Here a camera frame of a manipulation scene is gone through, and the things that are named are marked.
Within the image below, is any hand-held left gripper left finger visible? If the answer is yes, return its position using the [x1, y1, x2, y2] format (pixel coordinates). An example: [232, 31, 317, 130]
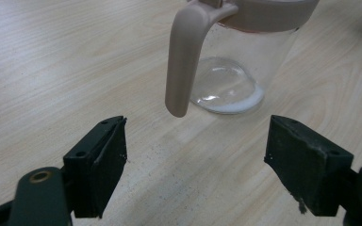
[62, 115, 129, 219]

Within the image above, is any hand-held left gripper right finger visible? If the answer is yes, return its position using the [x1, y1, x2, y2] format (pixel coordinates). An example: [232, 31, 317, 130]
[263, 114, 355, 218]

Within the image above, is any clear jug with beige lid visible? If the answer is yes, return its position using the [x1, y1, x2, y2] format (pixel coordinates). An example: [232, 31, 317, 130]
[164, 0, 321, 119]

